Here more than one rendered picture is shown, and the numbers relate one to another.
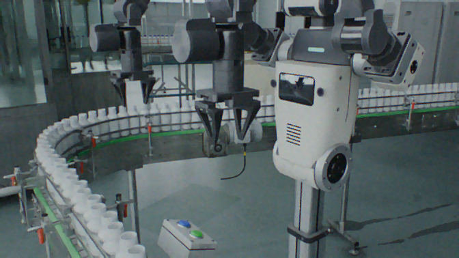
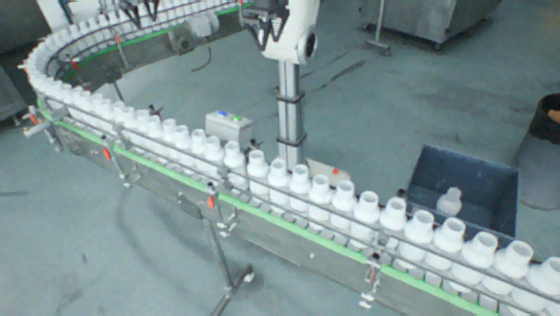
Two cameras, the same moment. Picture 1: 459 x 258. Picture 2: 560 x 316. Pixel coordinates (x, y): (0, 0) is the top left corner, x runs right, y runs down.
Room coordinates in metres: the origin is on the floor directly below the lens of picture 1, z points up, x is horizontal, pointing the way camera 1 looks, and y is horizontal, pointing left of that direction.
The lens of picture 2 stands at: (-0.04, 0.27, 1.72)
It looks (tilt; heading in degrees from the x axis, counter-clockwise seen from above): 41 degrees down; 340
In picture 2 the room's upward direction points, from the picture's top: 4 degrees counter-clockwise
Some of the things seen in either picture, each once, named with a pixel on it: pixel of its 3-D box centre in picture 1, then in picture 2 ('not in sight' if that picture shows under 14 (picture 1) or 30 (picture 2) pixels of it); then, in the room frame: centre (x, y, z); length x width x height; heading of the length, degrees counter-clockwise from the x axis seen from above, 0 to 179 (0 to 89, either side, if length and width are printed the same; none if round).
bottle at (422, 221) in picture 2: not in sight; (415, 239); (0.23, -0.15, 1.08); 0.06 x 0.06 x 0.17
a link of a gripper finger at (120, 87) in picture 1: (127, 89); (137, 11); (1.04, 0.29, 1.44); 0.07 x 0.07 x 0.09; 37
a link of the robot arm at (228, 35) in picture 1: (225, 45); not in sight; (0.69, 0.01, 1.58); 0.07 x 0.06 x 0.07; 128
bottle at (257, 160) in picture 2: not in sight; (259, 176); (0.58, 0.10, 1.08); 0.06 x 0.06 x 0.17
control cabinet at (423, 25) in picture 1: (403, 62); not in sight; (6.31, -2.78, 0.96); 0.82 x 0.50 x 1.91; 109
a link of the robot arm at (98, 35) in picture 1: (114, 27); not in sight; (1.03, 0.30, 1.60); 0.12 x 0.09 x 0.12; 127
